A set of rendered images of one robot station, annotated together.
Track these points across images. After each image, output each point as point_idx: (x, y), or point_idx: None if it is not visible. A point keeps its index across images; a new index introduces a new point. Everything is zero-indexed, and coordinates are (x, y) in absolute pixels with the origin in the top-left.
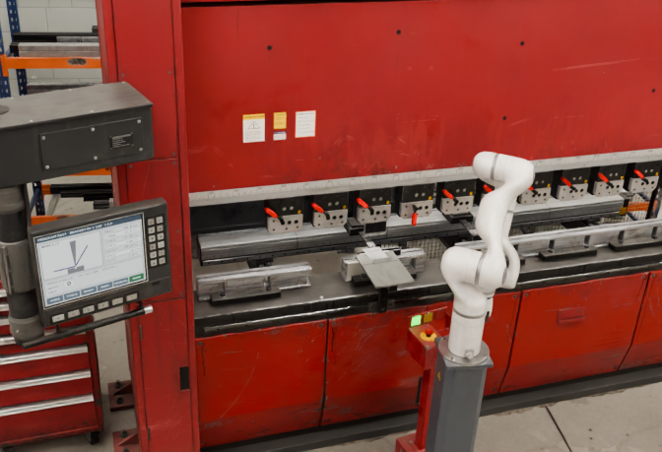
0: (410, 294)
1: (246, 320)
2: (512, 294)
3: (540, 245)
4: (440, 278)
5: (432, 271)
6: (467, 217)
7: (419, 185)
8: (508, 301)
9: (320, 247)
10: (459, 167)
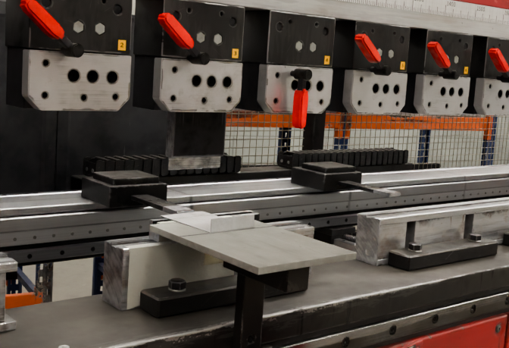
0: (309, 328)
1: None
2: (495, 324)
3: (504, 220)
4: (361, 284)
5: (331, 276)
6: (351, 175)
7: (304, 17)
8: (488, 342)
9: (26, 250)
10: None
